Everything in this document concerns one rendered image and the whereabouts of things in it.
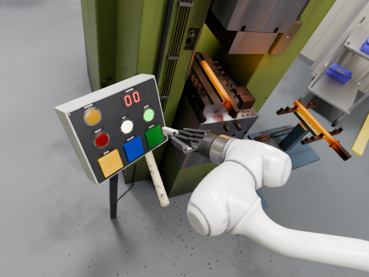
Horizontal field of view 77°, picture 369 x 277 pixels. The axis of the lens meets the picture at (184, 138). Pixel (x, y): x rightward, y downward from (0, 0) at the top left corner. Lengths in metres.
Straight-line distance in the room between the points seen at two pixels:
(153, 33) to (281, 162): 0.67
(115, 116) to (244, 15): 0.56
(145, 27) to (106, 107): 0.35
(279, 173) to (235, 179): 0.11
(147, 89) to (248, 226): 0.57
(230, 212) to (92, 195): 1.50
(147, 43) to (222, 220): 0.74
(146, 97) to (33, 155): 1.44
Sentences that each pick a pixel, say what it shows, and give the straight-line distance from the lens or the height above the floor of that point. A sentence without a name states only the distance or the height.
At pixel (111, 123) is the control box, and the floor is 1.12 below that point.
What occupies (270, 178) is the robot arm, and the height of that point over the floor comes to 1.31.
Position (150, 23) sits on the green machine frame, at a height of 1.30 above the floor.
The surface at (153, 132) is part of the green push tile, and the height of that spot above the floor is 1.03.
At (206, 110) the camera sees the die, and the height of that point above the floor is 0.94.
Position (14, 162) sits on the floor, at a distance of 2.15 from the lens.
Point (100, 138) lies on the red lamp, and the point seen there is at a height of 1.10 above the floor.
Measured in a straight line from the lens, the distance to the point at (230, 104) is 1.17.
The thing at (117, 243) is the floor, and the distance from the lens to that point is 1.78.
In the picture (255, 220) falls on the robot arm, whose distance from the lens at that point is 0.52.
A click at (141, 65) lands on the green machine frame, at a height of 1.12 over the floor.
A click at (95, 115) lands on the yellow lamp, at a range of 0.77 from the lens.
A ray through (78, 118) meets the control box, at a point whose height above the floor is 1.17.
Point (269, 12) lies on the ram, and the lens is 1.00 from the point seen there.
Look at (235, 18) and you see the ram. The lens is 0.92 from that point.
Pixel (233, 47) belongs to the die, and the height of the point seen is 1.30.
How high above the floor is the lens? 1.73
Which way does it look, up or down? 50 degrees down
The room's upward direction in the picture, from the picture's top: 22 degrees clockwise
